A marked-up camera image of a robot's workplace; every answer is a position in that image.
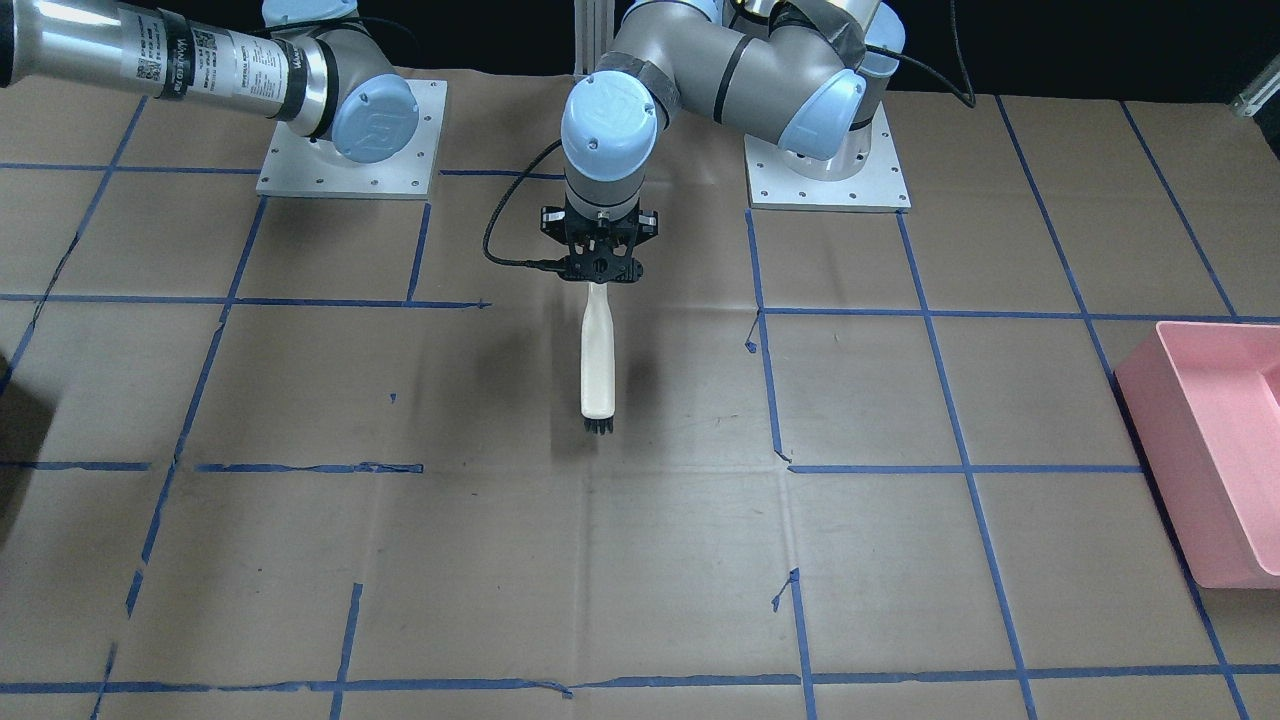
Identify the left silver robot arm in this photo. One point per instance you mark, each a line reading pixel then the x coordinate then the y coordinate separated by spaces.
pixel 802 87

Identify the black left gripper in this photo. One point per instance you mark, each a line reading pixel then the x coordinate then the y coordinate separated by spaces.
pixel 552 226

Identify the white hand brush black bristles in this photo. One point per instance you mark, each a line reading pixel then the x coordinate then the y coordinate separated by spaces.
pixel 597 396

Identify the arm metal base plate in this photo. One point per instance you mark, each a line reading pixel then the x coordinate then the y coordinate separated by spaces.
pixel 864 176
pixel 298 168

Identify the pink plastic tray bin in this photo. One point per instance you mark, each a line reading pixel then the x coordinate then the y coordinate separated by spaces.
pixel 1203 398

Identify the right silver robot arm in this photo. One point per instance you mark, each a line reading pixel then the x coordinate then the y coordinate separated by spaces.
pixel 314 66

